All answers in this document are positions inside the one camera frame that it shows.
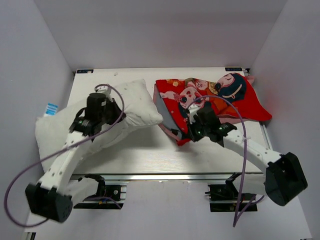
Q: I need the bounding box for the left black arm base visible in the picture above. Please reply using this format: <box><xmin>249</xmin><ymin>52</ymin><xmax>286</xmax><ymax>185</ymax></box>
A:
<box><xmin>73</xmin><ymin>174</ymin><xmax>127</xmax><ymax>210</ymax></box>

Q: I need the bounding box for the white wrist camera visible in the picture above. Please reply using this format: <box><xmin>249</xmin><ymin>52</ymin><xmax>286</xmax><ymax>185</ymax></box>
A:
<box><xmin>186</xmin><ymin>100</ymin><xmax>205</xmax><ymax>124</ymax></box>
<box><xmin>94</xmin><ymin>84</ymin><xmax>112</xmax><ymax>96</ymax></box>

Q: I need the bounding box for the white pillow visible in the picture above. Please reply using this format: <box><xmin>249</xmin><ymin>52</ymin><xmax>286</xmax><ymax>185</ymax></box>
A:
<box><xmin>35</xmin><ymin>79</ymin><xmax>163</xmax><ymax>160</ymax></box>

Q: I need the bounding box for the blue label sticker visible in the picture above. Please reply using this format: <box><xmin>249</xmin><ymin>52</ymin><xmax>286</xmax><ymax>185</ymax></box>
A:
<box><xmin>76</xmin><ymin>69</ymin><xmax>94</xmax><ymax>74</ymax></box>
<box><xmin>224</xmin><ymin>67</ymin><xmax>243</xmax><ymax>72</ymax></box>

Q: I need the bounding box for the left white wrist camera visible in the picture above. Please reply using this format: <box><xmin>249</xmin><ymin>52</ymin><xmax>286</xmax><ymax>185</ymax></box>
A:
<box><xmin>94</xmin><ymin>84</ymin><xmax>112</xmax><ymax>96</ymax></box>

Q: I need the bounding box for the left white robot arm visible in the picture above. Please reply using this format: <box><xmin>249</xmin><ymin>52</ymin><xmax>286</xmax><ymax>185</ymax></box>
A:
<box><xmin>25</xmin><ymin>91</ymin><xmax>125</xmax><ymax>223</ymax></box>

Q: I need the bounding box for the red cartoon print pillowcase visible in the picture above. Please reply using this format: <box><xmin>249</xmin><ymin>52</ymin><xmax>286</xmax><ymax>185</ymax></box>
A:
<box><xmin>153</xmin><ymin>72</ymin><xmax>272</xmax><ymax>146</ymax></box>

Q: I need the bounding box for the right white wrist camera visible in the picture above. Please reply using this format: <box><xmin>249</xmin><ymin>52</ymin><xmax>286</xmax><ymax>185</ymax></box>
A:
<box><xmin>186</xmin><ymin>100</ymin><xmax>205</xmax><ymax>124</ymax></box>

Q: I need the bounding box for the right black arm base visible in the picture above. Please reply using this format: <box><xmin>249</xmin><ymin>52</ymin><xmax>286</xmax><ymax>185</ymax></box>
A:
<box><xmin>204</xmin><ymin>173</ymin><xmax>258</xmax><ymax>213</ymax></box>

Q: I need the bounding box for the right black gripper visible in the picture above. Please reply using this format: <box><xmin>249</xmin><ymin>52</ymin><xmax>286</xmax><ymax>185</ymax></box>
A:
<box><xmin>186</xmin><ymin>116</ymin><xmax>210</xmax><ymax>143</ymax></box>

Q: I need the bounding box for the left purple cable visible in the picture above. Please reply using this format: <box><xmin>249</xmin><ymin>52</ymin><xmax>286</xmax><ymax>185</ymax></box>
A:
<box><xmin>3</xmin><ymin>84</ymin><xmax>127</xmax><ymax>228</ymax></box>

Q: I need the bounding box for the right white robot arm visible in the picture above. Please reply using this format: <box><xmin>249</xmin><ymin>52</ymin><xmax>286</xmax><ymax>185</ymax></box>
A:
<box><xmin>185</xmin><ymin>104</ymin><xmax>308</xmax><ymax>206</ymax></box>

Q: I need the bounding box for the aluminium table frame rail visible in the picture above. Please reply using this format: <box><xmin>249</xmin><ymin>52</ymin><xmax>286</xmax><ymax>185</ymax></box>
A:
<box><xmin>72</xmin><ymin>172</ymin><xmax>266</xmax><ymax>182</ymax></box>

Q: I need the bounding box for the blue label sticker left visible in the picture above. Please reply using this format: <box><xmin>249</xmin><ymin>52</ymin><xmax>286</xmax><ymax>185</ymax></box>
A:
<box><xmin>76</xmin><ymin>69</ymin><xmax>94</xmax><ymax>74</ymax></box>

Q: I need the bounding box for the blue label sticker right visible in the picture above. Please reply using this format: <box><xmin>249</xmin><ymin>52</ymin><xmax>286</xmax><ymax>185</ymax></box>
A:
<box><xmin>224</xmin><ymin>67</ymin><xmax>243</xmax><ymax>72</ymax></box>

